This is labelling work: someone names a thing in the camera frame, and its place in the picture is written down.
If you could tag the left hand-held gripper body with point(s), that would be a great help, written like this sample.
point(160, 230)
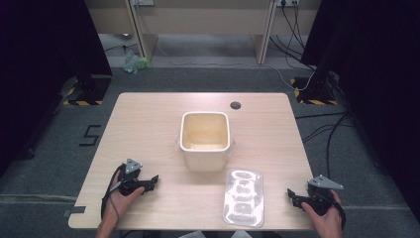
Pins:
point(130, 180)

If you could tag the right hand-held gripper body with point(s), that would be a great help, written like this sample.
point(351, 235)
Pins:
point(318, 201)

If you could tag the person's right hand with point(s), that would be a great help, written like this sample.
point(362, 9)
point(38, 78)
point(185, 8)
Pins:
point(327, 224)

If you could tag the person's left hand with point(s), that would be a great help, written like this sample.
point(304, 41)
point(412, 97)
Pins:
point(120, 205)

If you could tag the clear plastic blister tray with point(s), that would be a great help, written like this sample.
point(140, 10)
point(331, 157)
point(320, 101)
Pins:
point(243, 198)

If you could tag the cream plastic bin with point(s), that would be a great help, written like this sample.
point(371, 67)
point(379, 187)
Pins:
point(204, 155)

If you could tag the grey tape strip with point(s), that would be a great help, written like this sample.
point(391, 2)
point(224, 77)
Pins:
point(75, 210)

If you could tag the black striped stand base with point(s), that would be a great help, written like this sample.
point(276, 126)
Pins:
point(313, 92)
point(87, 91)

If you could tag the green plastic bag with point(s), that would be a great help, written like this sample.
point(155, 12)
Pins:
point(133, 62)

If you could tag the black curtain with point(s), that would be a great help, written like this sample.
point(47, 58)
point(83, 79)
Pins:
point(373, 82)
point(43, 66)

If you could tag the white power strip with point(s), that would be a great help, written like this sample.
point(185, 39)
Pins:
point(142, 2)
point(287, 2)

